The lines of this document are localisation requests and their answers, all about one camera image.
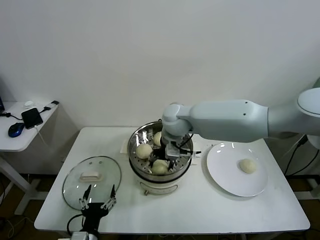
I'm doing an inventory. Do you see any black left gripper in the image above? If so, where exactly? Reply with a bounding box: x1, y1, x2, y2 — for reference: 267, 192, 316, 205
78, 184, 118, 230

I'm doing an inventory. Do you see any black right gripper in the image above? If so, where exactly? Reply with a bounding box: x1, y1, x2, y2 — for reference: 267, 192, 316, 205
148, 142, 177, 172

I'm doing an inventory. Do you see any white steamed baozi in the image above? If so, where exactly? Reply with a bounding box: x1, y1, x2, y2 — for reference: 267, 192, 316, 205
135, 143, 154, 160
151, 159, 170, 176
237, 158, 258, 175
152, 131, 163, 147

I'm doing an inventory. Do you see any oval glass pot lid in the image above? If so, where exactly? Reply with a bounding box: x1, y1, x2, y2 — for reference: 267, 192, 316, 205
61, 156, 123, 210

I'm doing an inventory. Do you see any perforated steel steamer basket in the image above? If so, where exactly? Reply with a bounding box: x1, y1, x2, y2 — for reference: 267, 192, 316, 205
127, 121, 195, 181

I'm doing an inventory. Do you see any cream electric cooker base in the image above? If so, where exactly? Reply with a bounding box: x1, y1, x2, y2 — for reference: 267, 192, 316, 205
120, 139, 202, 196

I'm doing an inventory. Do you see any white oval plate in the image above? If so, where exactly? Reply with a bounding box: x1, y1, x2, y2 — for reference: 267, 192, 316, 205
206, 142, 268, 198

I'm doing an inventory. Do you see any white side table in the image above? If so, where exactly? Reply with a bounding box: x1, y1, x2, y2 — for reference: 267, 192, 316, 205
0, 101, 61, 216

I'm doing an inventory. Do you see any black smartphone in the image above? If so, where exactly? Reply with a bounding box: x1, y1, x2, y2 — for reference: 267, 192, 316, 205
20, 108, 44, 130

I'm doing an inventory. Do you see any blue computer mouse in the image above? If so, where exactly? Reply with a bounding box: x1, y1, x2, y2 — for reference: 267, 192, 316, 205
7, 122, 26, 138

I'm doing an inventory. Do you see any dark screen edge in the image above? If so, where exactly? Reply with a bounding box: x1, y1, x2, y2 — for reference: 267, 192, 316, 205
0, 77, 6, 113

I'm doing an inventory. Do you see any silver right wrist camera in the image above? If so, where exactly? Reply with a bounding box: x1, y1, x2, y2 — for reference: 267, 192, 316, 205
166, 142, 182, 159

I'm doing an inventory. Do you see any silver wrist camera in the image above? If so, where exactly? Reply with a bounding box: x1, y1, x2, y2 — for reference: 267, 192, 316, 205
71, 231, 90, 240
166, 142, 182, 159

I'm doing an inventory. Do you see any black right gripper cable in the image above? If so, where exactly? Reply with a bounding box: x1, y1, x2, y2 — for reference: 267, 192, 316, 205
174, 133, 203, 156

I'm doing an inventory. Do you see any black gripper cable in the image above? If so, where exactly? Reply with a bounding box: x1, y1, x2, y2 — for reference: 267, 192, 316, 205
66, 214, 85, 233
174, 133, 203, 156

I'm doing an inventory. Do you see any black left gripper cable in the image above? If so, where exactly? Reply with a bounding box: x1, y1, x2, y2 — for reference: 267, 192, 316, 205
66, 214, 85, 233

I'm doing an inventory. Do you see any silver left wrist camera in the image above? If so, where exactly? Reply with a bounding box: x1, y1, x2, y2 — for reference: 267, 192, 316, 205
71, 231, 90, 240

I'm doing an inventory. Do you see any white charging cable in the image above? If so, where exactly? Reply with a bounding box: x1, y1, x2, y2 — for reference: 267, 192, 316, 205
34, 126, 55, 156

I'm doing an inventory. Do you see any black silver cable adapter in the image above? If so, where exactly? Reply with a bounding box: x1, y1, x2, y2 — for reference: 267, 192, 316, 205
42, 100, 60, 112

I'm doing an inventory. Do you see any black desk cable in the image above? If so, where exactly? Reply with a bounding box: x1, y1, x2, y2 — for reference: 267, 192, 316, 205
0, 111, 24, 121

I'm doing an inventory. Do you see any black power cable with adapter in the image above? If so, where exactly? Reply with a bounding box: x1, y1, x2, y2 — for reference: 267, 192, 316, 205
284, 134, 320, 177

